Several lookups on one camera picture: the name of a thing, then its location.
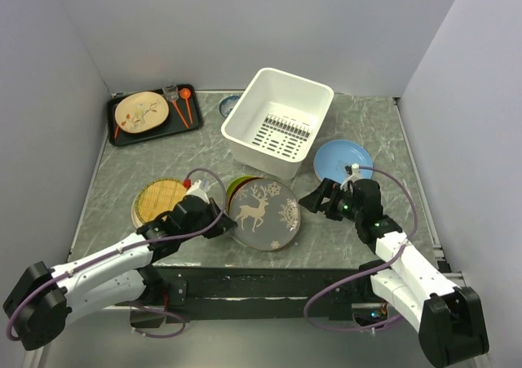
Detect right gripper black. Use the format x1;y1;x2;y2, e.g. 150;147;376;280
299;177;363;223

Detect grey reindeer plate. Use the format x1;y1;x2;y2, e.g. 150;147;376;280
228;178;301;252

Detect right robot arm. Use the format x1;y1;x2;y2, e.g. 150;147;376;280
299;179;489;367

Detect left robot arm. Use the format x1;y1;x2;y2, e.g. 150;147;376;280
3;195;237;351

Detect white plastic bin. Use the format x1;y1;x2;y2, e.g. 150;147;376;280
221;68;334;180

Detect red scalloped plate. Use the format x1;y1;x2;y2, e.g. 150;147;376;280
230;176;259;204

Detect pink plate under blue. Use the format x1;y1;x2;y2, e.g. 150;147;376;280
313;155;342;183

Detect woven bamboo mat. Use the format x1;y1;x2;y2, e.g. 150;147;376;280
135;178;192;224

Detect cream plate under mat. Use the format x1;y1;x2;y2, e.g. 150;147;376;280
130;177;192;229

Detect black serving tray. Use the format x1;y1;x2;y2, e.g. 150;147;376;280
105;83;203;147

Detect small blue patterned dish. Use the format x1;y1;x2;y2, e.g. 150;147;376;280
219;95;241;118

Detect orange chopstick-like stick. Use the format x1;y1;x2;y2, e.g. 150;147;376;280
171;100;190;129

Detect orange spoon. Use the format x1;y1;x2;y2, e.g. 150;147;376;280
179;87;193;125

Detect beige bird plate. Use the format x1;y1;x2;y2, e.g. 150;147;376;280
114;91;170;134

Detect small clear glass cup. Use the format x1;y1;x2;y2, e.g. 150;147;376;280
161;83;179;103

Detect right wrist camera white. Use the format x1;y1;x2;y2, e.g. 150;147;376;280
340;163;362;191

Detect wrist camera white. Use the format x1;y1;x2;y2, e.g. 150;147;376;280
340;163;362;191
185;180;210;202

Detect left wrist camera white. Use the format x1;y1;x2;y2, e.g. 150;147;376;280
185;180;210;202

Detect aluminium frame rail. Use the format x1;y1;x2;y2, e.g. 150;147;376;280
101;272;474;312

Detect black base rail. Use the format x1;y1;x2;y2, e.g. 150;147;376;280
136;266;357;321

